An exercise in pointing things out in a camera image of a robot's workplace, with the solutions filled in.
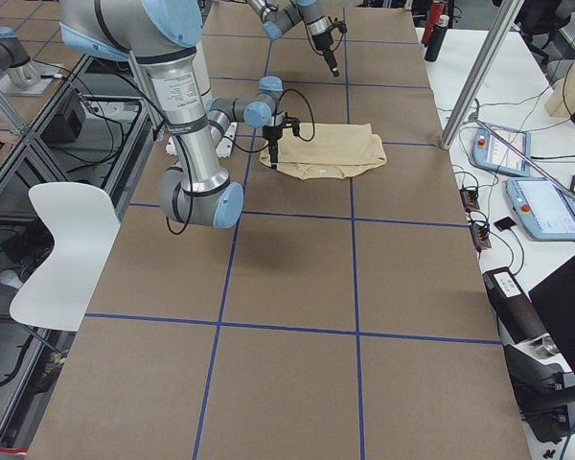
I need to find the teach pendant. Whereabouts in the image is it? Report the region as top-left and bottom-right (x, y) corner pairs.
(505, 177), (575, 242)
(471, 125), (531, 177)

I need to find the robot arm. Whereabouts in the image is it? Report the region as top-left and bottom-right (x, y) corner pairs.
(245, 0), (348, 78)
(60, 1), (300, 228)

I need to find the aluminium frame post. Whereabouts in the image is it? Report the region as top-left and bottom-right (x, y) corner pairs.
(440, 0), (524, 150)

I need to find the cream long-sleeve graphic shirt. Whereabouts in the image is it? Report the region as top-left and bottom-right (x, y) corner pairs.
(276, 123), (387, 180)

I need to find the black bottle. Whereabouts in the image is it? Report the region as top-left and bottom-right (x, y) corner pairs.
(425, 14), (449, 62)

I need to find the brown black box device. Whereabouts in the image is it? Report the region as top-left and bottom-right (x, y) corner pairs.
(482, 267), (548, 344)

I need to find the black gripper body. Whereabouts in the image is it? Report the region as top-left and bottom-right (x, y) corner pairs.
(311, 17), (347, 55)
(263, 115), (300, 142)

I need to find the white plastic chair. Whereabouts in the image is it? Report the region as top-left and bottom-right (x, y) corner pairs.
(10, 182), (121, 332)

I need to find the teach pendant near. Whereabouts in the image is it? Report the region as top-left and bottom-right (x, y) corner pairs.
(505, 177), (575, 242)

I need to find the black monitor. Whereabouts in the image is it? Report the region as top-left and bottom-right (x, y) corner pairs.
(529, 255), (575, 373)

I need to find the teach pendant far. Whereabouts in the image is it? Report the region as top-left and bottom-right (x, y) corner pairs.
(471, 125), (531, 177)

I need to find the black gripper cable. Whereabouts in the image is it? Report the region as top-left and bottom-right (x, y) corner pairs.
(280, 87), (316, 143)

